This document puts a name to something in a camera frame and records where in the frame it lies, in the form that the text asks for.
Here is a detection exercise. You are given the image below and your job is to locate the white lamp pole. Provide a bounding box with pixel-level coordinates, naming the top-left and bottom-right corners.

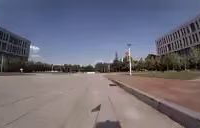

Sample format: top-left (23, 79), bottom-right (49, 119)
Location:
top-left (126, 42), bottom-right (133, 76)

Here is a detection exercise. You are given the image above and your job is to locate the grey paved road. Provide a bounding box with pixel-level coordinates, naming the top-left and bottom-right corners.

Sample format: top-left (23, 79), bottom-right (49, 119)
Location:
top-left (0, 72), bottom-right (186, 128)

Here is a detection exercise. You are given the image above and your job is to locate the row of trees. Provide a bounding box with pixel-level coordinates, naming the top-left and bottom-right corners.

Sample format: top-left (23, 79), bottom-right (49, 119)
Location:
top-left (31, 46), bottom-right (200, 74)

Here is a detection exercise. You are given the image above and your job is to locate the grey stone kerb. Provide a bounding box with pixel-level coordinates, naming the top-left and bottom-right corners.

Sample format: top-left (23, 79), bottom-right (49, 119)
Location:
top-left (102, 75), bottom-right (200, 128)

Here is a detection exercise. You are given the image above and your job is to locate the grass strip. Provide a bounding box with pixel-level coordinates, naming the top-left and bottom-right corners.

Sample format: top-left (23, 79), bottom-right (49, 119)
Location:
top-left (131, 69), bottom-right (200, 81)

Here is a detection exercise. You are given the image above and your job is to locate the red brick pavement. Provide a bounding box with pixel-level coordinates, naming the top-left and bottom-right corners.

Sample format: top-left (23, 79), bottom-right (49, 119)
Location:
top-left (104, 73), bottom-right (200, 118)

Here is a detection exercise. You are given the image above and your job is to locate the grey building with window grid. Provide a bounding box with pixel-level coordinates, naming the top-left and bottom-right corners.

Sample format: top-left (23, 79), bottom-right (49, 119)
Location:
top-left (155, 8), bottom-right (200, 62)

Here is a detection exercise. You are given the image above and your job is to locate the dark glass building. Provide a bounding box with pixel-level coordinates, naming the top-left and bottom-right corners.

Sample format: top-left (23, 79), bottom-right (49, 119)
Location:
top-left (0, 21), bottom-right (32, 73)

